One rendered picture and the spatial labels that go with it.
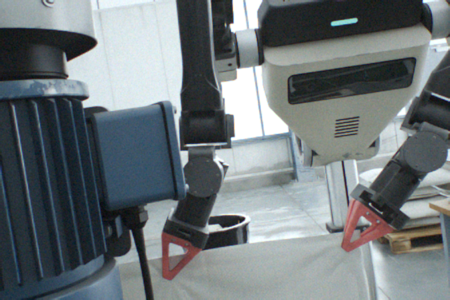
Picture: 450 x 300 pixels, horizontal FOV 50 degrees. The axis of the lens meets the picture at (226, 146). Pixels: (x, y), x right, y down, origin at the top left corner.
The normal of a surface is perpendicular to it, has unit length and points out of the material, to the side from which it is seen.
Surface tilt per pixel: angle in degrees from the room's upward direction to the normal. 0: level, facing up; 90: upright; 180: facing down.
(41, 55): 90
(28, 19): 91
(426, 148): 78
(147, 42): 90
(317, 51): 40
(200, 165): 87
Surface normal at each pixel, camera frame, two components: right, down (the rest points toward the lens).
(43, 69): 0.87, -0.11
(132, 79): 0.02, 0.05
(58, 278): 0.67, -0.06
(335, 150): 0.11, 0.67
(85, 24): 0.97, -0.14
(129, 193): 0.42, -0.01
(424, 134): -0.24, -0.12
